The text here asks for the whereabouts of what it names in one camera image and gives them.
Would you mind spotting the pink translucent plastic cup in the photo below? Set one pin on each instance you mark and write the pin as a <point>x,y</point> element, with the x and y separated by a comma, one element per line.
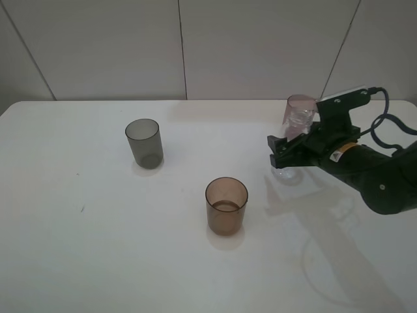
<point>298,107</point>

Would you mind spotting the grey translucent plastic cup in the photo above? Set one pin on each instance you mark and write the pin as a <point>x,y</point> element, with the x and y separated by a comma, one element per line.
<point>144,138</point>

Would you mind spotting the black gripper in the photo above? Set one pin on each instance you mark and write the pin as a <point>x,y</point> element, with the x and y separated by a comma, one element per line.
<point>309,149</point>

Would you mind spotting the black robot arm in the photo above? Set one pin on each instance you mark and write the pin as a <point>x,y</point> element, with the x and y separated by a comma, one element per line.
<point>387,184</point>

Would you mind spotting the brown translucent plastic cup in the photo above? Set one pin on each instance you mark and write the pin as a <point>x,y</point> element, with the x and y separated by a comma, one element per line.
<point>226,200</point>

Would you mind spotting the clear plastic water bottle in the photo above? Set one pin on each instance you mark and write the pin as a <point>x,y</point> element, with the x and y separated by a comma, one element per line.
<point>287,176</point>

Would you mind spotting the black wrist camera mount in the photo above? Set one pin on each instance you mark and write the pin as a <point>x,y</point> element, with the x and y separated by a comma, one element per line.
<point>334,110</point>

